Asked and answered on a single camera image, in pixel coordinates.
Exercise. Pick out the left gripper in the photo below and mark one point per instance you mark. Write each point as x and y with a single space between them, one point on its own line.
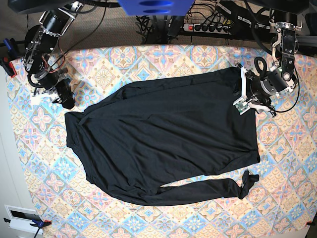
263 88

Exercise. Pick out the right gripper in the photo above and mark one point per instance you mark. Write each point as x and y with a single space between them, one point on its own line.
62 94

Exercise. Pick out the black t-shirt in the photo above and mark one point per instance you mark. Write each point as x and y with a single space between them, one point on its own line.
148 134

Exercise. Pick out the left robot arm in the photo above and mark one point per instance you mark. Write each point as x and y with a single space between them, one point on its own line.
283 51

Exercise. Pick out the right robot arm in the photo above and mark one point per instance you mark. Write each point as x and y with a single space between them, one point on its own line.
49 82

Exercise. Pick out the red blue clamp top left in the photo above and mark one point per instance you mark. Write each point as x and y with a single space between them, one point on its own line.
6 59

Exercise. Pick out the white power strip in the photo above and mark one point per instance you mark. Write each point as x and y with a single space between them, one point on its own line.
216 28

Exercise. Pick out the patterned colourful tablecloth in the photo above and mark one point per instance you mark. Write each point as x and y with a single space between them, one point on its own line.
281 203

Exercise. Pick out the blue clamp bottom left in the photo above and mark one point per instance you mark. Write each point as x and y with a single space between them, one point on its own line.
37 223

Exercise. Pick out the black clamp bottom right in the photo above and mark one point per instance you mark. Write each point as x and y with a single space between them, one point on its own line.
311 223

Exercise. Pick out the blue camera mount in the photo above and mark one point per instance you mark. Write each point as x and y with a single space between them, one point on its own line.
156 7

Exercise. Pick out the white wall vent box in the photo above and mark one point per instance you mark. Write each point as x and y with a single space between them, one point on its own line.
22 213

